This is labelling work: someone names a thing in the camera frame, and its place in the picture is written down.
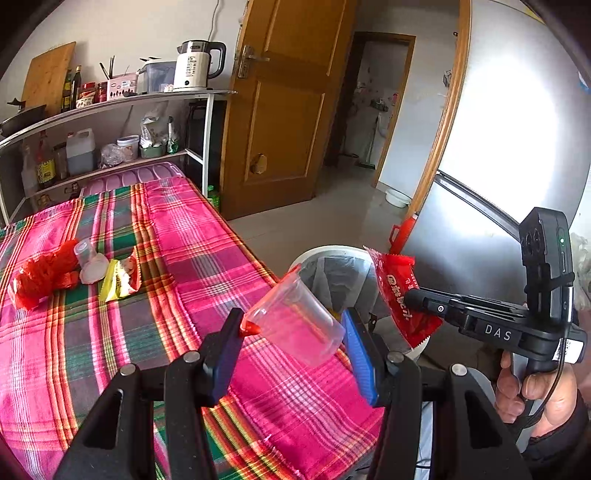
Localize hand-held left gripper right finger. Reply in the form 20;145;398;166
341;307;534;480

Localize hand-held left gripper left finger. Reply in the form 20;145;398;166
53;307;244;480

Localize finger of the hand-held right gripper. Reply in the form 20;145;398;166
405;286;467;331

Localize red snack packet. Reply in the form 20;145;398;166
362;246;444;348

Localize large clear plastic cup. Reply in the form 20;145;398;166
241;268;347;368

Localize white round trash bin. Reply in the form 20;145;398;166
288;244;432;365

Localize person's right forearm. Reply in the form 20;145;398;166
522;392;591;477

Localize person's right hand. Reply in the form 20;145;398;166
495;352;579;438

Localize red plastic tool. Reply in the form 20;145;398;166
389;212;421;256

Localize clear bin liner bag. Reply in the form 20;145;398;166
300;256;385;324

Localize plaid tablecloth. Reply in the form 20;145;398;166
0;175;387;480

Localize yellow snack packet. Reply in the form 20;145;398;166
99;251;142;304

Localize silver refrigerator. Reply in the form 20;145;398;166
397;0;591;352

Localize small clear cup with lid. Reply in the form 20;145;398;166
79;257;110;284

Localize small clear plastic cup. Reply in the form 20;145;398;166
74;237;99;271

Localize pink plastic tray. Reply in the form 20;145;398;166
82;162;184;195

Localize red plastic bag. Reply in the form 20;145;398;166
9;239;83;311

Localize white plastic tub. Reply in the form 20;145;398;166
116;135;140;162

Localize crumpled clear bag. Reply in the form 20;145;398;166
99;144;125;168

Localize white metal shelf rack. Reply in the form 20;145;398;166
0;90;237;223

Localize wooden door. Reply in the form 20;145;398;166
219;0;357;221

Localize white food bag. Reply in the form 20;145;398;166
140;115;180;155

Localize plastic oil jug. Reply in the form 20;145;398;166
66;128;97;176

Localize brown glass jar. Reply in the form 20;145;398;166
53;143;69;180

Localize clear plastic bottle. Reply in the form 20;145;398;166
21;145;39;195

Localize clear water filter pitcher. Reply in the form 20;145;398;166
137;59;177;96

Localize pink utensil box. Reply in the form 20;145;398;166
107;71;140;102

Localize white electric kettle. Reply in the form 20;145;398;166
173;40;227;92

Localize dark glass bottle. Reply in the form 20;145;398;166
62;65;83;112

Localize black wok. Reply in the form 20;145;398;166
0;98;48;139

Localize wooden cutting board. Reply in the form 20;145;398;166
21;41;77;117

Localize wooden door frame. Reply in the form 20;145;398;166
405;0;472;219

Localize metal door handle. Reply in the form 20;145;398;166
237;45;271;79

